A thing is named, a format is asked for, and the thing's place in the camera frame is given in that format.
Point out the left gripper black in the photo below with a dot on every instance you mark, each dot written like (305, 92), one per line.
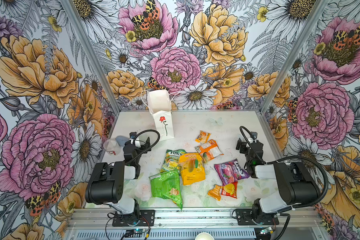
(137, 142)

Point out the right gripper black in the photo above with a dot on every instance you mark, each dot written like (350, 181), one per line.
(247, 145)

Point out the green Fox's candy bag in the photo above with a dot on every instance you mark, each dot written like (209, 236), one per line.
(171, 161)

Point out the orange mango snack bag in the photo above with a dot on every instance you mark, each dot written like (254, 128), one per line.
(209, 151)

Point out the bright green chips bag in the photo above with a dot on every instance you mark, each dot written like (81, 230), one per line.
(167, 186)

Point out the white paper bag red flower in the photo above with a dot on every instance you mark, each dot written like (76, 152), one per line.
(159, 105)

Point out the yellow Lot 100 gummy bag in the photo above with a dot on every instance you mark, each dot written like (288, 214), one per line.
(191, 168)

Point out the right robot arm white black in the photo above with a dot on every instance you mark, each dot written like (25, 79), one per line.
(296, 186)

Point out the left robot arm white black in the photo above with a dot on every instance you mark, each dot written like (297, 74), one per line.
(106, 184)

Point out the purple Fox's candy bag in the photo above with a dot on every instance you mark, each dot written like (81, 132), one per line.
(230, 172)

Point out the clear plastic cup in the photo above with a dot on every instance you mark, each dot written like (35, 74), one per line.
(112, 147)

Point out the red orange snack packet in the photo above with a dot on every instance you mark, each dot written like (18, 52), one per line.
(229, 190)

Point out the small orange snack packet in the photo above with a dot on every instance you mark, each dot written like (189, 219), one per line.
(203, 137)

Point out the white paper cup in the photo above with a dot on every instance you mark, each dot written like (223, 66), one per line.
(204, 236)

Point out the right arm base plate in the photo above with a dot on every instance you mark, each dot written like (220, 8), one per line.
(246, 217)

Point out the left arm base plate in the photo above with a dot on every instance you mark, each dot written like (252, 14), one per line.
(133, 217)

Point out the aluminium front rail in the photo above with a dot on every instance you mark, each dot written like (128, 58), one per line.
(186, 224)

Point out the right metal corner post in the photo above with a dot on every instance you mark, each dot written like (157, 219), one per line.
(311, 22)

